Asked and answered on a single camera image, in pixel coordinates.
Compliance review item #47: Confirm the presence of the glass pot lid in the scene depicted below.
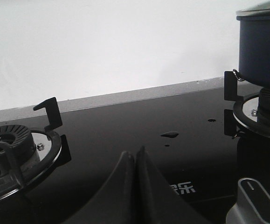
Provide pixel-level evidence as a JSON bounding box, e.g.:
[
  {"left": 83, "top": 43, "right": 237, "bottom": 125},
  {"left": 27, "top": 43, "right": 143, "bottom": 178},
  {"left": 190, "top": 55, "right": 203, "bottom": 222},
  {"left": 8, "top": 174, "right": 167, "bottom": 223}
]
[{"left": 236, "top": 0, "right": 270, "bottom": 17}]

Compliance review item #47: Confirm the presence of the black glass gas stove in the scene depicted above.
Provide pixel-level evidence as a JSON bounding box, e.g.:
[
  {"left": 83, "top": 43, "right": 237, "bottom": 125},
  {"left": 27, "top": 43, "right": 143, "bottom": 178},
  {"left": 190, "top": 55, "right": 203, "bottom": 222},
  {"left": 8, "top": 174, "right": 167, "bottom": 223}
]
[{"left": 0, "top": 88, "right": 270, "bottom": 224}]

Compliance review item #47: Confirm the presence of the right black pot support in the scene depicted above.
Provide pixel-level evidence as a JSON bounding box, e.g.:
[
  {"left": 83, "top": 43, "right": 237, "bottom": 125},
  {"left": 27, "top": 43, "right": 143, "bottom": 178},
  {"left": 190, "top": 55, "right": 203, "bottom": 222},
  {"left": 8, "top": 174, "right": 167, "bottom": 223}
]
[{"left": 224, "top": 70, "right": 270, "bottom": 138}]

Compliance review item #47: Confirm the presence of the left black pot support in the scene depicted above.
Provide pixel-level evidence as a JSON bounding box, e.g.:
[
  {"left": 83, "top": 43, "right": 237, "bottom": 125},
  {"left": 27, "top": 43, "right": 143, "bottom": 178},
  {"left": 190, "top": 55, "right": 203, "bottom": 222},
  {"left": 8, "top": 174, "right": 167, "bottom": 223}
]
[{"left": 0, "top": 97, "right": 71, "bottom": 201}]

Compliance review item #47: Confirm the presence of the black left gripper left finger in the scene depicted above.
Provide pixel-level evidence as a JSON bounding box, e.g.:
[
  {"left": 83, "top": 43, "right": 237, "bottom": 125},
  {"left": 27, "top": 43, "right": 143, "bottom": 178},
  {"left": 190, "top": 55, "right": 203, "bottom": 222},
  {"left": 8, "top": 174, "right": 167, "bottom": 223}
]
[{"left": 65, "top": 151, "right": 135, "bottom": 224}]

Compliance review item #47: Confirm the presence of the black pot support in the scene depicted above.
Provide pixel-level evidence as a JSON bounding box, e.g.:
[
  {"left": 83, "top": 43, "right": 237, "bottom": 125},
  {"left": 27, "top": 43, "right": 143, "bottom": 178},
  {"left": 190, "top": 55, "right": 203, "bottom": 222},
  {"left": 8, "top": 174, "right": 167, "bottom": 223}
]
[
  {"left": 224, "top": 70, "right": 270, "bottom": 138},
  {"left": 0, "top": 97, "right": 71, "bottom": 201}
]

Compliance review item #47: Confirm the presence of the dark blue cooking pot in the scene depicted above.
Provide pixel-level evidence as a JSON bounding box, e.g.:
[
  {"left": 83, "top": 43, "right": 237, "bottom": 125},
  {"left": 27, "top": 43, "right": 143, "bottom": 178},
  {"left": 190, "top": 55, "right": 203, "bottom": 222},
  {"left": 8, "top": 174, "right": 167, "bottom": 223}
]
[{"left": 236, "top": 10, "right": 270, "bottom": 88}]

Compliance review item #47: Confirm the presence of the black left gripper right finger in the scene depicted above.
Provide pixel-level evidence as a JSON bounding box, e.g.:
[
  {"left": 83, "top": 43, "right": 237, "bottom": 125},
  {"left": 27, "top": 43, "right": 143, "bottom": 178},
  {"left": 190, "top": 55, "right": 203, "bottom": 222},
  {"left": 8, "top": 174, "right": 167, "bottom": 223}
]
[{"left": 136, "top": 146, "right": 207, "bottom": 224}]

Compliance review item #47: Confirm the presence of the grey stove control knob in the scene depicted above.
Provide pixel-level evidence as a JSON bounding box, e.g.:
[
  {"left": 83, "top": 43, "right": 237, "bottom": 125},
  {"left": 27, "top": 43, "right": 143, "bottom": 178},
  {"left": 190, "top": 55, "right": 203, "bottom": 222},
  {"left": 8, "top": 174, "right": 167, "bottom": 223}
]
[{"left": 225, "top": 178, "right": 270, "bottom": 224}]

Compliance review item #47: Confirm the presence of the left black gas burner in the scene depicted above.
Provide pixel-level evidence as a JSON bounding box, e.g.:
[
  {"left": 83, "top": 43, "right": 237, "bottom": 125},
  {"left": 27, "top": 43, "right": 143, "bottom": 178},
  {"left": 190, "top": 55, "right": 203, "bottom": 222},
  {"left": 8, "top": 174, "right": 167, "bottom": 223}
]
[{"left": 0, "top": 125, "right": 35, "bottom": 178}]

